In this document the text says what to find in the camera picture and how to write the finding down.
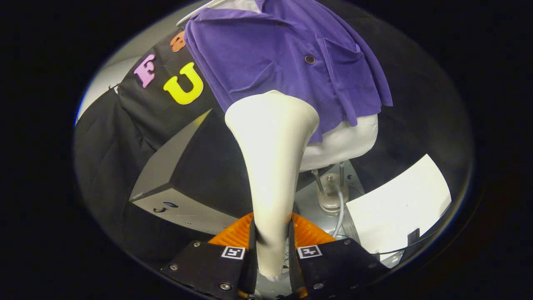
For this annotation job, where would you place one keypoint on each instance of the beige steamer base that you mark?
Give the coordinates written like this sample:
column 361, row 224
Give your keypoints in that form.
column 329, row 200

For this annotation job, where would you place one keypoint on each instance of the black backdrop cloth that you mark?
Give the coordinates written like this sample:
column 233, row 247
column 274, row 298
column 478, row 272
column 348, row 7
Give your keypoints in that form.
column 125, row 137

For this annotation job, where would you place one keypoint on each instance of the white garment steamer head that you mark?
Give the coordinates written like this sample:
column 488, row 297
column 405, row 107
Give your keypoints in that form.
column 270, row 158

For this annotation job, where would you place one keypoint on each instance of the grey cabinet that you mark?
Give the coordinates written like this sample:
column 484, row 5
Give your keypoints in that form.
column 208, row 175

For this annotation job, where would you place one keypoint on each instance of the white clothes hanger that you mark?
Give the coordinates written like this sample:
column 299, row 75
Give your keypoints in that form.
column 195, row 12

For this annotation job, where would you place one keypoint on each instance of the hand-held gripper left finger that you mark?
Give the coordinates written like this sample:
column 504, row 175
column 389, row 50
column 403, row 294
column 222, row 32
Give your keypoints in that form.
column 208, row 266

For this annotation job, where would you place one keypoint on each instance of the white mannequin torso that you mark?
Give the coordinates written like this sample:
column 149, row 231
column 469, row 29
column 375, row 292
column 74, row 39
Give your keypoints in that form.
column 345, row 141

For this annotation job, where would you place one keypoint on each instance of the small black block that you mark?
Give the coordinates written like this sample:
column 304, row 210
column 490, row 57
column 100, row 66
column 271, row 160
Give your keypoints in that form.
column 413, row 238

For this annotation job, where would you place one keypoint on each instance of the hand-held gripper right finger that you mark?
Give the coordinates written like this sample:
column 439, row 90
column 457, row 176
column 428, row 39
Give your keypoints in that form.
column 333, row 268

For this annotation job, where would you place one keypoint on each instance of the purple jacket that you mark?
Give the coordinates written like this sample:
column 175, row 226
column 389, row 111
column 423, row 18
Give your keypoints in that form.
column 270, row 54

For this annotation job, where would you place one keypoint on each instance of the white paper sheet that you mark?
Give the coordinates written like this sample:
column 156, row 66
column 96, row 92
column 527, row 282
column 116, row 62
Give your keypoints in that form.
column 395, row 208

